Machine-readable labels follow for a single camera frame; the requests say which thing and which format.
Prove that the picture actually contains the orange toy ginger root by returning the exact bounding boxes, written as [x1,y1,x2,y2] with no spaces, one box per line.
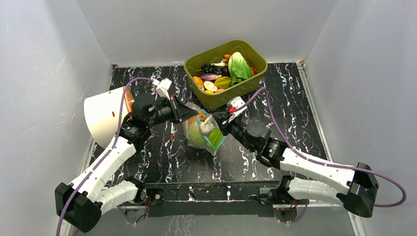
[222,54,231,64]

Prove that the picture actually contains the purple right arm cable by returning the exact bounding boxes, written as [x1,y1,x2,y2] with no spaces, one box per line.
[241,87,407,208]

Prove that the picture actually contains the red and white pen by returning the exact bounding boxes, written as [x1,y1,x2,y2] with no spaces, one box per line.
[170,122,175,143]

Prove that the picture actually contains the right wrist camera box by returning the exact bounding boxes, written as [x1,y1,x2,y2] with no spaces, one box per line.
[227,96,247,123]

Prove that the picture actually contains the olive green plastic bin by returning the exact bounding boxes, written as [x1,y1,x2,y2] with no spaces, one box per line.
[184,40,268,111]

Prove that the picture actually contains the green toy cabbage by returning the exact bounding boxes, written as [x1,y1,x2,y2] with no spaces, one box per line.
[188,122,207,149]

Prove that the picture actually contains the white toy mushroom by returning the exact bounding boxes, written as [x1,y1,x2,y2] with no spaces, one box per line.
[199,120,215,136]

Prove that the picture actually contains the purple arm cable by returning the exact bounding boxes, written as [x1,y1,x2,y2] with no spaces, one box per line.
[241,87,407,208]
[56,77,155,236]

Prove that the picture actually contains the toy napa cabbage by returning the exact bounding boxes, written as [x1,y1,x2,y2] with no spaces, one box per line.
[228,52,253,85]

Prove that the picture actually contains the black toy grapes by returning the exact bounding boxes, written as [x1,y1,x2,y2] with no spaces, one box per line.
[200,64,222,75]

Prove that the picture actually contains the toy mushroom half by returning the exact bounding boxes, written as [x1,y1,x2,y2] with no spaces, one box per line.
[204,81,218,92]

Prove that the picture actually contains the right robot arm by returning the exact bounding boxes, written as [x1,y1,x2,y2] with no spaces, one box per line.
[212,112,379,218]

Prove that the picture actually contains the orange toy fruit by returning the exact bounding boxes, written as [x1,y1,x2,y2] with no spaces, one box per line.
[193,76,204,86]

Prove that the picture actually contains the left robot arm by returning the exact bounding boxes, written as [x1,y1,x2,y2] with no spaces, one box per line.
[55,95,198,235]

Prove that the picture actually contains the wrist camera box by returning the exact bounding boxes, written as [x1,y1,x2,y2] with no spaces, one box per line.
[152,78,172,99]
[227,96,247,123]

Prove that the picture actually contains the yellow toy star fruit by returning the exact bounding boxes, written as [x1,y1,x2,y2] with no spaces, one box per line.
[214,76,232,89]

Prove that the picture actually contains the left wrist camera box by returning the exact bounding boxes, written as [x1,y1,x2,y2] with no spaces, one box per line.
[152,78,172,99]

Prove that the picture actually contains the toy pineapple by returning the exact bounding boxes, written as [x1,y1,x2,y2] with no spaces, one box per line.
[195,110,207,124]

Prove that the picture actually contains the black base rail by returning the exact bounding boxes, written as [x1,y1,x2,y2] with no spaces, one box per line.
[111,180,353,219]

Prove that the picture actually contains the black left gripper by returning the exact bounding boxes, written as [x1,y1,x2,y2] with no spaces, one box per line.
[146,95,198,128]

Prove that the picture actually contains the clear zip top bag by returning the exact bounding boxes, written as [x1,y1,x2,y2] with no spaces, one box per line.
[182,102,226,156]

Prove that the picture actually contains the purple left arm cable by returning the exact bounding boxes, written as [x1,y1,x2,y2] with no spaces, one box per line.
[56,77,155,236]

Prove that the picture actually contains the green toy star fruit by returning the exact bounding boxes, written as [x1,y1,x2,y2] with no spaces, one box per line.
[208,129,224,149]

